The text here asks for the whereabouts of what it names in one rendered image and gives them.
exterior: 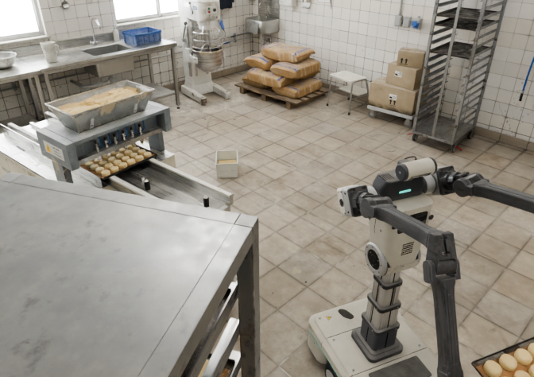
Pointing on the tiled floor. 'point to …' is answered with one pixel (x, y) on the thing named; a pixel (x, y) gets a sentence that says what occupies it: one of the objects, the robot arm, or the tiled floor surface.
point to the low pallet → (281, 95)
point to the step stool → (350, 85)
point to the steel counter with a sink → (100, 48)
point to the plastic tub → (226, 164)
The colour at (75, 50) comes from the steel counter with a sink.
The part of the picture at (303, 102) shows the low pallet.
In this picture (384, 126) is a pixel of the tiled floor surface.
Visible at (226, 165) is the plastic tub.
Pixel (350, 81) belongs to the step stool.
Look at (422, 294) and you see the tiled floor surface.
